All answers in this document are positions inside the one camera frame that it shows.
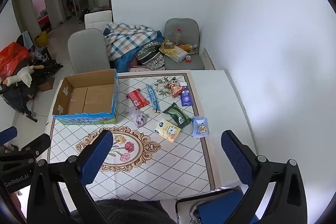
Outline small brown cardboard box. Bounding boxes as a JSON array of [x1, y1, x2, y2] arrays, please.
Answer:
[[39, 74, 55, 92]]

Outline red snack packet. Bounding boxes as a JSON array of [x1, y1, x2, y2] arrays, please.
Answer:
[[125, 90, 150, 109]]

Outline white stuffed goose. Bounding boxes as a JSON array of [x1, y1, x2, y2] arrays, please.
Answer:
[[6, 65, 45, 88]]

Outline white wrapped box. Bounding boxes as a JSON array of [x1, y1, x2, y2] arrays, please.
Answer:
[[160, 44, 188, 63]]

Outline clear plastic bottle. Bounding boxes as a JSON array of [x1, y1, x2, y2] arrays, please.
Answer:
[[174, 28, 184, 45]]

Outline grey chair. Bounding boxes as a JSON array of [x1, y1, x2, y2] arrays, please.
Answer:
[[68, 28, 111, 75], [164, 18, 205, 71]]

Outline blue quilt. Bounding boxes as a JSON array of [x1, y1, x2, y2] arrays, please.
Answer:
[[113, 51, 139, 72]]

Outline red plastic bag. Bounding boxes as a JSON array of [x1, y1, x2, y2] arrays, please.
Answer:
[[0, 42, 30, 79]]

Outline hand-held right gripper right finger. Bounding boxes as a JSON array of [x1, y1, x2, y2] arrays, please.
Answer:
[[221, 130, 307, 224]]

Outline black white patterned cushion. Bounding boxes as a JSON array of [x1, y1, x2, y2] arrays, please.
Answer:
[[135, 42, 166, 69]]

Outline light blue star packet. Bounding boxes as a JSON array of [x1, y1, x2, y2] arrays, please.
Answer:
[[191, 116, 210, 138]]

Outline pink cloth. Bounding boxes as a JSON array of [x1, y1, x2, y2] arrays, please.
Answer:
[[130, 64, 166, 72]]

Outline purple clear plastic bag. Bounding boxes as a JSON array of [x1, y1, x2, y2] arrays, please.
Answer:
[[126, 106, 149, 127]]

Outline long light blue packet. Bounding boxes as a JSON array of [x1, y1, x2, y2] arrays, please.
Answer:
[[146, 84, 161, 113]]

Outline dark blue tissue packet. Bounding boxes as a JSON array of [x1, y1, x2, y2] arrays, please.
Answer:
[[180, 90, 193, 107]]

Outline person's dark clothing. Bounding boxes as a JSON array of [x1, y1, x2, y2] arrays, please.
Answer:
[[71, 198, 179, 224]]

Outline green snack packet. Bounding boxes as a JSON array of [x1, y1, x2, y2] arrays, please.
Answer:
[[163, 102, 193, 128]]

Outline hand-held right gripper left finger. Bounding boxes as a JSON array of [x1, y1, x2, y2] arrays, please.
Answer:
[[27, 130, 114, 224]]

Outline white chair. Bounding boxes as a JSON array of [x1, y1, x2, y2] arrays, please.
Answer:
[[84, 10, 113, 30]]

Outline yellow bucket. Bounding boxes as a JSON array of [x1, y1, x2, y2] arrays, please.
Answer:
[[35, 31, 48, 46]]

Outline floral printed tablecloth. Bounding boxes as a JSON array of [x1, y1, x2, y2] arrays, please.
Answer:
[[45, 69, 252, 202]]

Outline orange snack packet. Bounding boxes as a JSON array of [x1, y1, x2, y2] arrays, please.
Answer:
[[165, 77, 188, 98]]

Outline plaid blanket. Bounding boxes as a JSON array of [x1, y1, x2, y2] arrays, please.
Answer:
[[103, 22, 164, 62]]

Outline yellow tissue packet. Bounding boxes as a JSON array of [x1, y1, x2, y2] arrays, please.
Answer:
[[155, 119, 181, 143]]

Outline black stroller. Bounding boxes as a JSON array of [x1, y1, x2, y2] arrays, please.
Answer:
[[0, 59, 63, 122]]

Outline white flat panel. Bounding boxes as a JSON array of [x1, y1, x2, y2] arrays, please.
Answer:
[[201, 48, 216, 70]]

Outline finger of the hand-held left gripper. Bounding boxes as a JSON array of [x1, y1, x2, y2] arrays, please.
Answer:
[[16, 133, 51, 159], [0, 126, 18, 145]]

